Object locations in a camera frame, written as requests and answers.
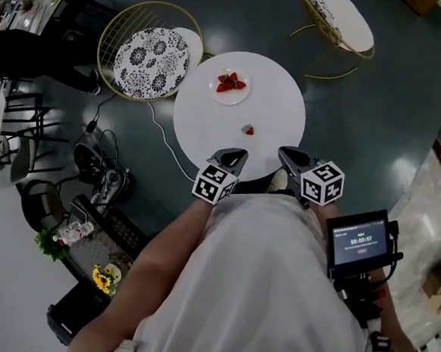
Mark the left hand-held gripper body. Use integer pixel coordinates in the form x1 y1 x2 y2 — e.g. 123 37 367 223
190 154 242 207

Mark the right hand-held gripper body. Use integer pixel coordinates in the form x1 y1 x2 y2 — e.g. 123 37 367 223
284 157 347 213

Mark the white plate with strawberries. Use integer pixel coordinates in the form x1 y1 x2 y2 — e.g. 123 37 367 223
209 66 252 107

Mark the pile of red strawberries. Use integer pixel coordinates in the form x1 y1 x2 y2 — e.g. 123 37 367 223
215 70 249 96

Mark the person's right forearm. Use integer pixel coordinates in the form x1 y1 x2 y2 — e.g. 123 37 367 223
303 201 431 352

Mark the person's left forearm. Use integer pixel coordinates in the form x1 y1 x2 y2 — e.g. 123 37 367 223
65 186 220 352

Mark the person's white shoe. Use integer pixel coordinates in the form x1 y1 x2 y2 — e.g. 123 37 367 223
267 167 290 195

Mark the round white side table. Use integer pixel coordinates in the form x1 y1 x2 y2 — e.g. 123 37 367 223
167 46 312 188

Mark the black monitor screen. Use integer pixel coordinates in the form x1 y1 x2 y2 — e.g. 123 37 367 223
321 205 408 285

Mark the person's white shirt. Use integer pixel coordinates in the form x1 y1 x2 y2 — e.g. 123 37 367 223
109 182 379 352

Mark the white seat cushion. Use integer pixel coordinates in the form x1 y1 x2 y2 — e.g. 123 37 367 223
314 0 379 55
168 26 205 63

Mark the round floral cushion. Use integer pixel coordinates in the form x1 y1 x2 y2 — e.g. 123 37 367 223
111 24 193 104

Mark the black mesh low table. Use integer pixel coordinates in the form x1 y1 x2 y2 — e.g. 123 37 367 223
58 193 153 299

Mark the clear plastic water bottle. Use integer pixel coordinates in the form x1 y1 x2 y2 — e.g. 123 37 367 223
51 218 95 249

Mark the yellow sunflower bouquet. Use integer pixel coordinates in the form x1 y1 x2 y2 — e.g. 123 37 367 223
89 262 123 297

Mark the oblong floral cushion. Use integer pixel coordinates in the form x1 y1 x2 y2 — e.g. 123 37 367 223
299 0 340 33

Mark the black round chair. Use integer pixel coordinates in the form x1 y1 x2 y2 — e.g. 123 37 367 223
18 177 69 236

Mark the green leafy plant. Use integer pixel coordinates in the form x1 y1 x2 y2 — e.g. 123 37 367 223
33 227 73 263

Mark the black crate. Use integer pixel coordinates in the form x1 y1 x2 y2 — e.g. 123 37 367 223
43 279 112 349

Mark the brown cardboard box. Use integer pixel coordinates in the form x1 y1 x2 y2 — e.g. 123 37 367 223
399 0 440 17

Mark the white power cable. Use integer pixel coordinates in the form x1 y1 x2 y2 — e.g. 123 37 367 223
141 101 203 182

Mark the gold wire chair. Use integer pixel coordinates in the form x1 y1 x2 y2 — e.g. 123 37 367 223
93 0 208 106
285 0 380 85

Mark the black gear with cables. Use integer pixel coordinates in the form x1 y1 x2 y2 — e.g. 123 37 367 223
68 127 136 218

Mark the black monitor mount clamp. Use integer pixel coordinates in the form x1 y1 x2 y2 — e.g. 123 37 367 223
330 269 388 332

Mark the black power cable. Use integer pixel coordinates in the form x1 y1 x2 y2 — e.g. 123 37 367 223
74 90 117 148

